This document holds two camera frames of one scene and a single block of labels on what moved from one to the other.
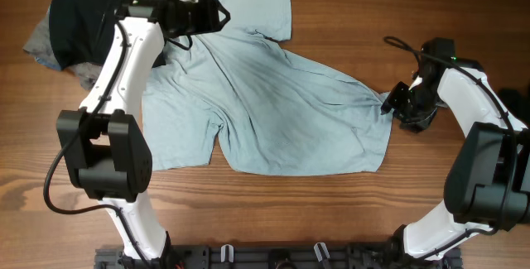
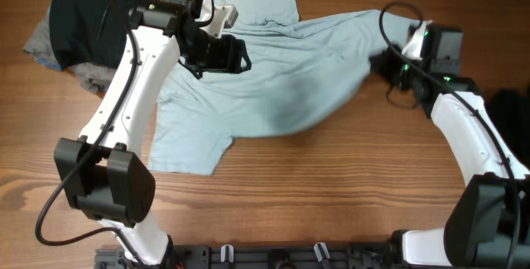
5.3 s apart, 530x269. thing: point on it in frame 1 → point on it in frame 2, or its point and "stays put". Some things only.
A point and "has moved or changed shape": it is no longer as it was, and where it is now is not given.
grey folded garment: x=40 y=45 stays put
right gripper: x=415 y=121 → x=383 y=67
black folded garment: x=82 y=13 stays put
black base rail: x=281 y=256 stays put
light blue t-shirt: x=270 y=109 has moved or changed shape
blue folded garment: x=48 y=64 stays put
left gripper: x=210 y=20 → x=229 y=57
